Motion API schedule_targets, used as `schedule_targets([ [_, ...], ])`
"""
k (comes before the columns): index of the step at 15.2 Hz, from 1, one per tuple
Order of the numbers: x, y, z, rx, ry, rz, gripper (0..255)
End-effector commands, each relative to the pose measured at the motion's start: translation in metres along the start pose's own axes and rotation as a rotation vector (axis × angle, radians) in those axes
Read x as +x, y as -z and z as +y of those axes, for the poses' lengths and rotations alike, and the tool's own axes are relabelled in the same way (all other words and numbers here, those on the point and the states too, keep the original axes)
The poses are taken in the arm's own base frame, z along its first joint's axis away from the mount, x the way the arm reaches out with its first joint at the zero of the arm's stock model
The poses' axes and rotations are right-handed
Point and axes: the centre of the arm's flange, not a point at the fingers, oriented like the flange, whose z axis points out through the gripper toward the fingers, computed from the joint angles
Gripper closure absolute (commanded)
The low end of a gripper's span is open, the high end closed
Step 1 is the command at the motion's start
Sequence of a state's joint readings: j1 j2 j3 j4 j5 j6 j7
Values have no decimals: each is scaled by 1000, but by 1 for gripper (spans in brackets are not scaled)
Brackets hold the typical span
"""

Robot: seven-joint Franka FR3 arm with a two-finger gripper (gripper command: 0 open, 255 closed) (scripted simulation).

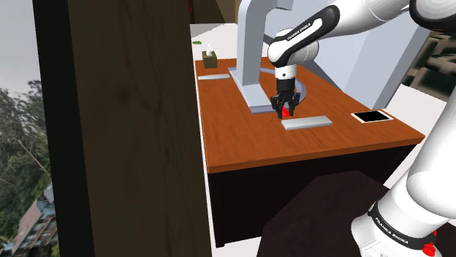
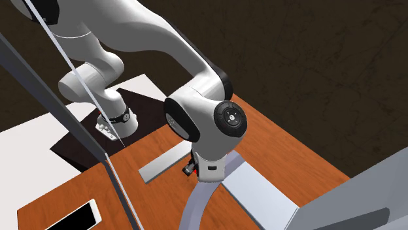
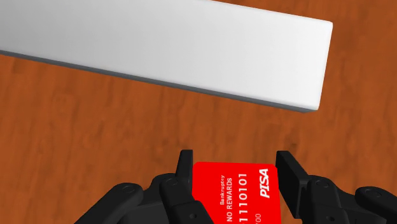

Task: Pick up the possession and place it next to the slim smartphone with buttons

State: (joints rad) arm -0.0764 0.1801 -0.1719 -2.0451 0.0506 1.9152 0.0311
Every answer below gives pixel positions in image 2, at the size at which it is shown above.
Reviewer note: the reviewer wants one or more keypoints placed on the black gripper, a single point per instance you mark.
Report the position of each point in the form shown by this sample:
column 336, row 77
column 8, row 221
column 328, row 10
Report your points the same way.
column 189, row 168

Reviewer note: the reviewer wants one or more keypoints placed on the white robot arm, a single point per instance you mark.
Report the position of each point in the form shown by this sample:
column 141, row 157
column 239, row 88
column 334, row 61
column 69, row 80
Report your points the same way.
column 143, row 32

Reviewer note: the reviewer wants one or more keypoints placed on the grey flat slab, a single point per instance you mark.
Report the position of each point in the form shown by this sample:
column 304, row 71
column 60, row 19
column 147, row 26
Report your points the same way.
column 162, row 164

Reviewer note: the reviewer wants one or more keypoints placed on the grey curved band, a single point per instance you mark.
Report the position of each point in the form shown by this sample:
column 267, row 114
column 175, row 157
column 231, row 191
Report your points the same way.
column 197, row 203

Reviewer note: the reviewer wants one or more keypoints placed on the dark robot stand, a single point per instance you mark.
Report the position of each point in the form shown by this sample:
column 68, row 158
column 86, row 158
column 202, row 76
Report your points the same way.
column 148, row 114

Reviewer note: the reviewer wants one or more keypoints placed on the brown wooden desk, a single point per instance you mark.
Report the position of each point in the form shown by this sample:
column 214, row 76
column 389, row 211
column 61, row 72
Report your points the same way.
column 287, row 153

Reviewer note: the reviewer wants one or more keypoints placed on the white phone with black screen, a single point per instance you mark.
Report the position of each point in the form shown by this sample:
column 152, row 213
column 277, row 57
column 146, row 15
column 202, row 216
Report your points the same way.
column 76, row 217

